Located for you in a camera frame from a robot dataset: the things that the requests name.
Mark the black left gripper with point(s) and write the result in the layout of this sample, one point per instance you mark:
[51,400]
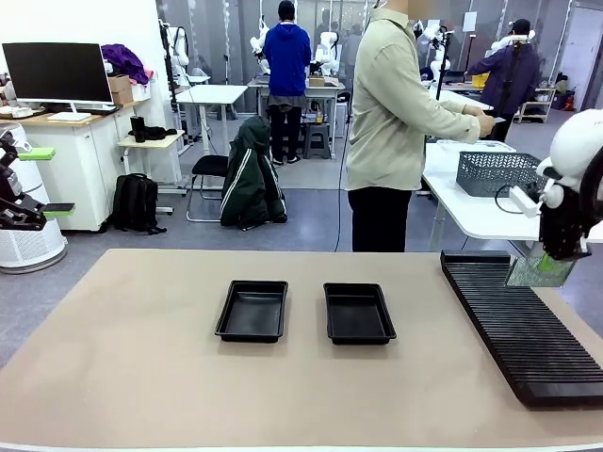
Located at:
[9,179]

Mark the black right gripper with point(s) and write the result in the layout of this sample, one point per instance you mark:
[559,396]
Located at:
[563,226]

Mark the green glass plate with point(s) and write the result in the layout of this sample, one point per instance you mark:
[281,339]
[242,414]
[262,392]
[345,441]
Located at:
[527,275]

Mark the black ESD tray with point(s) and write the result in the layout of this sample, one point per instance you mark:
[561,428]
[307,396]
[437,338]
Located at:
[252,311]
[358,313]

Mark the person's right forearm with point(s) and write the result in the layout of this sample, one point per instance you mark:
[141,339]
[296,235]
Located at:
[452,127]

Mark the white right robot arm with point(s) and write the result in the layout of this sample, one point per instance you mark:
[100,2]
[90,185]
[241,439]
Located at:
[575,141]

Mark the person's left forearm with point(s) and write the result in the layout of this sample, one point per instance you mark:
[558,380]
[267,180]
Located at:
[454,107]

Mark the person's right hand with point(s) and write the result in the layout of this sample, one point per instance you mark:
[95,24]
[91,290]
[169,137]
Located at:
[486,127]

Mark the person's left hand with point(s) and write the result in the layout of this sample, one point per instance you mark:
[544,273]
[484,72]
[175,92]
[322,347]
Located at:
[473,111]

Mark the white desk with wood top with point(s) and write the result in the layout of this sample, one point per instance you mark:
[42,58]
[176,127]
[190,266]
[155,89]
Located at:
[85,165]

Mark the black slotted board rack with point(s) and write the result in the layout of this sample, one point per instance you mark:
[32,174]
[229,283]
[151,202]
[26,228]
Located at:
[527,329]

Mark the black backpack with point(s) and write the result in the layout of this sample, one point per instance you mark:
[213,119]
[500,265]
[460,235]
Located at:
[136,202]

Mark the large white table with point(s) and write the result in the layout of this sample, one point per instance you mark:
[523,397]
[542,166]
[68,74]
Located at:
[471,212]

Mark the grey mesh basket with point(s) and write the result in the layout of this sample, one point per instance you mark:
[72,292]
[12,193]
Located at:
[499,174]

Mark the black tumbler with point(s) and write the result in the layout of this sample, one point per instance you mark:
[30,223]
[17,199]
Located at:
[137,129]

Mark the small white side table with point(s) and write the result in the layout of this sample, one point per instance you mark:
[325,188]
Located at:
[151,141]

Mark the computer monitor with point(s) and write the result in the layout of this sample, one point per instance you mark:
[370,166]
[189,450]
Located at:
[56,70]

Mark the cardboard box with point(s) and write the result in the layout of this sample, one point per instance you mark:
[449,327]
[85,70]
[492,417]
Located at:
[120,89]

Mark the black cloth bundle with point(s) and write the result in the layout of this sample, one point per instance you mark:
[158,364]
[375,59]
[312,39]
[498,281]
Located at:
[158,133]

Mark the purple cloth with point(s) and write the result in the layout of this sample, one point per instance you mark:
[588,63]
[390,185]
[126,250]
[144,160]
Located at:
[125,61]

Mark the black folding chair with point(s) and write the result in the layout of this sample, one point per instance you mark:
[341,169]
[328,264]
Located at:
[209,165]

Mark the white height-adjustable table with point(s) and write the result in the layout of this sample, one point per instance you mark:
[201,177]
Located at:
[212,94]

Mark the person in dark jacket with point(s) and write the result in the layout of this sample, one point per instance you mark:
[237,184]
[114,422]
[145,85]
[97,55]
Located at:
[509,80]

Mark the white background table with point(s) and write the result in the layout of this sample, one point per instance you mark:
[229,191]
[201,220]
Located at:
[452,96]

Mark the yellow bin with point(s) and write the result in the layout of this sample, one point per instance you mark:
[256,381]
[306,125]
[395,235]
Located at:
[480,80]

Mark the dark green striped jacket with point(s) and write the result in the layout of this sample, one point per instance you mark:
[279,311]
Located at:
[249,188]

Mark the person in beige shirt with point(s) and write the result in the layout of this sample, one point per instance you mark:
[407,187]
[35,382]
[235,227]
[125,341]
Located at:
[381,117]

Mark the white paper sheet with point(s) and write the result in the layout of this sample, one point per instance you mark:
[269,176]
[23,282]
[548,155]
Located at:
[470,21]

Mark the grey plastic stool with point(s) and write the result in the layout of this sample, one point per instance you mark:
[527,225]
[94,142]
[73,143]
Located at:
[316,139]

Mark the person in blue hoodie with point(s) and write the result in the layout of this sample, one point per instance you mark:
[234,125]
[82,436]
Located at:
[287,56]

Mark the grey background workbench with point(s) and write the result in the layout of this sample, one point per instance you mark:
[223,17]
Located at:
[330,89]

